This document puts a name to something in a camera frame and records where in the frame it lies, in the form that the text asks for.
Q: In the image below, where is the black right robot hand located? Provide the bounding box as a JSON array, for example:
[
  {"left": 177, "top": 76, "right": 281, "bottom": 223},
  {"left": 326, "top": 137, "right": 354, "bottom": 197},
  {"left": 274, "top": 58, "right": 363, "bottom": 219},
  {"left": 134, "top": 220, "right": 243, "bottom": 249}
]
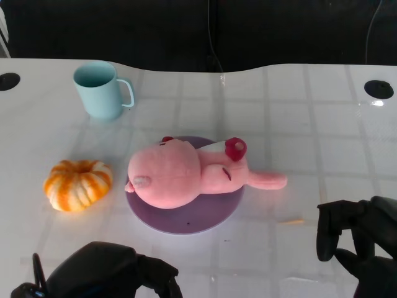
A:
[{"left": 316, "top": 196, "right": 397, "bottom": 298}]

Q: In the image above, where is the thin grey hanging cable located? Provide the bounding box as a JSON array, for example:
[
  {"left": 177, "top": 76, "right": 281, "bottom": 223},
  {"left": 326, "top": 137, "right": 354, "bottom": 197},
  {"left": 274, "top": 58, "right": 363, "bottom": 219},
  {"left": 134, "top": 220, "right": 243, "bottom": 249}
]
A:
[
  {"left": 365, "top": 0, "right": 385, "bottom": 65},
  {"left": 207, "top": 0, "right": 225, "bottom": 74}
]

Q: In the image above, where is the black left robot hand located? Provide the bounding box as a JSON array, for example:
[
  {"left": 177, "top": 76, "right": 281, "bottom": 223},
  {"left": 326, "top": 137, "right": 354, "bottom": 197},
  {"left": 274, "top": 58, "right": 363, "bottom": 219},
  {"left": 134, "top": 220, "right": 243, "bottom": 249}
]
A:
[{"left": 45, "top": 241, "right": 184, "bottom": 298}]

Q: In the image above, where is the light blue mug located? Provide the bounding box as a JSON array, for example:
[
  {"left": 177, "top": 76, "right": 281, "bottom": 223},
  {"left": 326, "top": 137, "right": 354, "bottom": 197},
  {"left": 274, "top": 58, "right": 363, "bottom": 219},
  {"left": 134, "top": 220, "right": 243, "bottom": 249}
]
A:
[{"left": 73, "top": 61, "right": 136, "bottom": 121}]

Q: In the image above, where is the pink plush doll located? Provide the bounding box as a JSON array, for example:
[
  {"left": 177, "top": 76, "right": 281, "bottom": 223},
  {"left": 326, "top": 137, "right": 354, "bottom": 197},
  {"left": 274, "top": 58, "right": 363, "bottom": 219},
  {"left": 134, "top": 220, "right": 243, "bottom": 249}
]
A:
[{"left": 124, "top": 135, "right": 288, "bottom": 209}]

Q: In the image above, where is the lavender round plate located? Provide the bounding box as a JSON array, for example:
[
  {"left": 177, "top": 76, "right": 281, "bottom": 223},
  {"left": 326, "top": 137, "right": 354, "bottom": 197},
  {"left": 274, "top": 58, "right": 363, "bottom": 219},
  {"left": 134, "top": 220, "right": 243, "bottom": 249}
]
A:
[{"left": 125, "top": 135, "right": 246, "bottom": 233}]

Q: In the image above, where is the black table cable grommet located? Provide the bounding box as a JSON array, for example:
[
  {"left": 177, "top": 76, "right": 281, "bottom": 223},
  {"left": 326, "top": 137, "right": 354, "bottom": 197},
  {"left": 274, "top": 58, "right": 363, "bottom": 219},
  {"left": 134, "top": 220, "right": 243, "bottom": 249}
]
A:
[
  {"left": 364, "top": 79, "right": 394, "bottom": 99},
  {"left": 0, "top": 73, "right": 21, "bottom": 92}
]

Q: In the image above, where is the orange white striped pumpkin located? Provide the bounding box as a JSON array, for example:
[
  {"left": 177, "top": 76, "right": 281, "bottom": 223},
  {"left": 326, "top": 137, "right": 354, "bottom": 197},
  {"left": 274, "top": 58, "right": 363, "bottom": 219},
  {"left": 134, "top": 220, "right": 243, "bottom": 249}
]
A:
[{"left": 42, "top": 160, "right": 113, "bottom": 213}]

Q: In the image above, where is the white background object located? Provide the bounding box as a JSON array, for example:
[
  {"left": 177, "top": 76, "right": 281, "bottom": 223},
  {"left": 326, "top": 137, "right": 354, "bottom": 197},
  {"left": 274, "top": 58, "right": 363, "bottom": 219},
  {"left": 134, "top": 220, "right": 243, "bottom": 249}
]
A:
[{"left": 0, "top": 6, "right": 10, "bottom": 58}]

